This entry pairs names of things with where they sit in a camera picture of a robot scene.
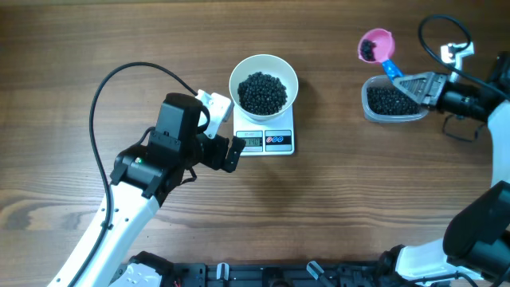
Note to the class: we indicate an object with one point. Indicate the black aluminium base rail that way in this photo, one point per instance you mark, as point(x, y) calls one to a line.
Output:
point(226, 275)

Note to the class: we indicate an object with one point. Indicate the black beans in scoop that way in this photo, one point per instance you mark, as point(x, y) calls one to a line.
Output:
point(367, 50)

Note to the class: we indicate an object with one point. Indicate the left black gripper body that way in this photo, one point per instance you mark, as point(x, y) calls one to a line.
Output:
point(212, 152)

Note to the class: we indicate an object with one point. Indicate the white round bowl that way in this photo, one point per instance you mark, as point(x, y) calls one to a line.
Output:
point(268, 64)

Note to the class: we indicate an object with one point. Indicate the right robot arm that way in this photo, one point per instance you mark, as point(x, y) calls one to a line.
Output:
point(475, 245)

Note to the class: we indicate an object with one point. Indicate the black beans pile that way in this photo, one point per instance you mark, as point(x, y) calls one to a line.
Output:
point(390, 102)

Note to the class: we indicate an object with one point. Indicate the pink scoop blue handle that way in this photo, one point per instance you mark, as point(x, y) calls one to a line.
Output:
point(384, 50)

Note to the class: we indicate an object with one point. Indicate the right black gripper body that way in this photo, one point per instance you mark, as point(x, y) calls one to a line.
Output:
point(439, 106)

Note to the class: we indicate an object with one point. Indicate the black beans in bowl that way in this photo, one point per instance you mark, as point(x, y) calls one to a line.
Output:
point(262, 94)

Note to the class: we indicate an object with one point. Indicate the white digital kitchen scale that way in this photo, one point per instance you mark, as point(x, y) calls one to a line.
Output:
point(263, 138)

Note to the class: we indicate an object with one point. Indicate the clear plastic container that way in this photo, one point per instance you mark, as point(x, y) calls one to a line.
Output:
point(383, 81)

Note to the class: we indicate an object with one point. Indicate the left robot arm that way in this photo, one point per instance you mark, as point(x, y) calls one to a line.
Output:
point(185, 134)

